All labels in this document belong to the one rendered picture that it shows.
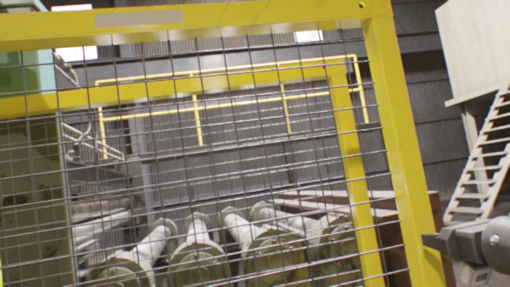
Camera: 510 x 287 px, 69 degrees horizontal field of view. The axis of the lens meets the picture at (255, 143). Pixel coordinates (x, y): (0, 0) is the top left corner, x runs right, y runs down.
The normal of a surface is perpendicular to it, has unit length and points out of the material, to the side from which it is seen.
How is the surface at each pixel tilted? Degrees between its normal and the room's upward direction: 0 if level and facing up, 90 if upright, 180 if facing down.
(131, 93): 90
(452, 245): 90
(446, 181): 90
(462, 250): 90
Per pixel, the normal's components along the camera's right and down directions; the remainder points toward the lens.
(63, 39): 0.15, 0.98
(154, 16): 0.20, -0.13
